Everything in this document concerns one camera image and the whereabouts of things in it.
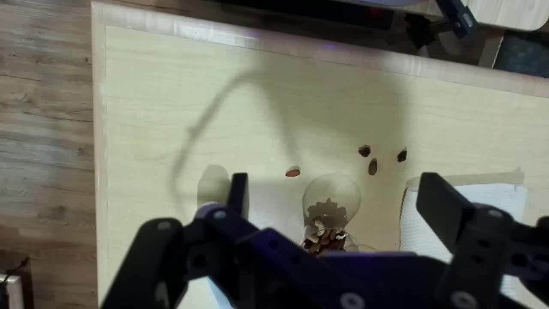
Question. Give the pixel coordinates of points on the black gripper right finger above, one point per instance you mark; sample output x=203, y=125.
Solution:
x=481, y=240

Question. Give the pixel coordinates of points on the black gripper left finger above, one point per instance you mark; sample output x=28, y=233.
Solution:
x=155, y=257

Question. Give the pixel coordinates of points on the white grey cloth towel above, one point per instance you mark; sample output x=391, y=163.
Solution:
x=491, y=197

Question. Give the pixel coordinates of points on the dark brown nut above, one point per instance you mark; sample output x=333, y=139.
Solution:
x=402, y=154
x=364, y=149
x=373, y=166

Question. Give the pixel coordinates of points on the small brown object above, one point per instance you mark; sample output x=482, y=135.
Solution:
x=331, y=197

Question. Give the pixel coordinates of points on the reddish brown almond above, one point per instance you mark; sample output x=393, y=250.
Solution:
x=294, y=170

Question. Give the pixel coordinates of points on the black blue device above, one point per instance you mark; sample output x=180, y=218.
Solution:
x=457, y=17

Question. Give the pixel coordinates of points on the light wooden board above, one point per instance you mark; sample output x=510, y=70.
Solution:
x=508, y=10

